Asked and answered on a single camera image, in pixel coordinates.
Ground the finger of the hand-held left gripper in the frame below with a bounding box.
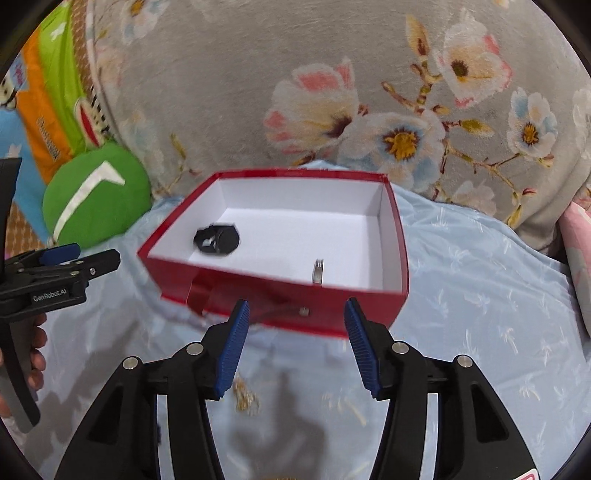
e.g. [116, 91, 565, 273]
[4, 244, 80, 278]
[18, 249, 122, 289]

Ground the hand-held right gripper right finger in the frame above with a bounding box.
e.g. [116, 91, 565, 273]
[344, 298, 539, 480]

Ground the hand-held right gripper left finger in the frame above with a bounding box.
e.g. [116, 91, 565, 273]
[39, 299, 251, 480]

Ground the pearl necklace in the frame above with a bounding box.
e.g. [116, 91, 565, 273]
[231, 376, 262, 416]

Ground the red cardboard box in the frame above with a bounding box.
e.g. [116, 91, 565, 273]
[137, 169, 410, 341]

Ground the black wrist watch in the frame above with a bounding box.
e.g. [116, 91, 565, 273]
[193, 223, 241, 257]

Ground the person's left hand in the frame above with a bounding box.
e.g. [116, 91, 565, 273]
[0, 311, 49, 418]

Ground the green round cushion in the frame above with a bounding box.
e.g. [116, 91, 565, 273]
[42, 141, 153, 245]

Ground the light blue bedsheet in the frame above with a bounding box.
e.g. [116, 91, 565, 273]
[0, 159, 591, 480]

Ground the colourful printed blanket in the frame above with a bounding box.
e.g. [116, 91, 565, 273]
[0, 0, 116, 250]

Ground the grey floral blanket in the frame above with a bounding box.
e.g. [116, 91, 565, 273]
[85, 0, 591, 259]

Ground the pink pillow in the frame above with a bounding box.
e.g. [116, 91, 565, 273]
[556, 185, 591, 337]

